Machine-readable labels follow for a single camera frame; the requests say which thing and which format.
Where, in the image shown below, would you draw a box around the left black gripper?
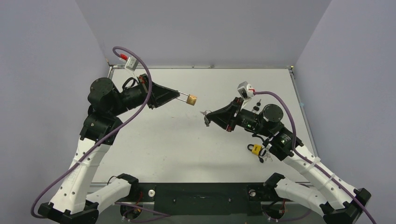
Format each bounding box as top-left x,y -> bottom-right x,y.
110,73 -> 180,117

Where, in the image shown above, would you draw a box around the small brass padlock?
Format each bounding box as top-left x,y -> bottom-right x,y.
177,91 -> 197,106

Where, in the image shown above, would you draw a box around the yellow padlock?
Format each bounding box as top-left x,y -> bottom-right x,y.
247,144 -> 267,163

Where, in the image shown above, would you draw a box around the silver keys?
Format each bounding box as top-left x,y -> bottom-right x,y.
260,151 -> 273,163

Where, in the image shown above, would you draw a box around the small keys bunch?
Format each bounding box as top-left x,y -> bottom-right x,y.
200,110 -> 212,127

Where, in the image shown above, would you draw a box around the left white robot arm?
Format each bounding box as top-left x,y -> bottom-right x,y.
31,74 -> 180,224

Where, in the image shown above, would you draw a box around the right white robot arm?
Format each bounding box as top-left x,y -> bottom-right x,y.
204,98 -> 371,224

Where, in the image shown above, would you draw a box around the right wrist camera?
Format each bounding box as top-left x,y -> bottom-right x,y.
237,81 -> 255,109

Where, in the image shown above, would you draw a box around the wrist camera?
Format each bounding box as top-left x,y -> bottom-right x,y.
125,56 -> 139,72
237,81 -> 255,109

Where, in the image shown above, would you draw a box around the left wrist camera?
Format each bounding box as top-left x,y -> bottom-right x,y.
125,56 -> 139,72

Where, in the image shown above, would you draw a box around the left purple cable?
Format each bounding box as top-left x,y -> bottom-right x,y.
30,46 -> 154,219

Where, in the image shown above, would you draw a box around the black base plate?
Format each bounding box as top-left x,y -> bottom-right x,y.
119,182 -> 283,216

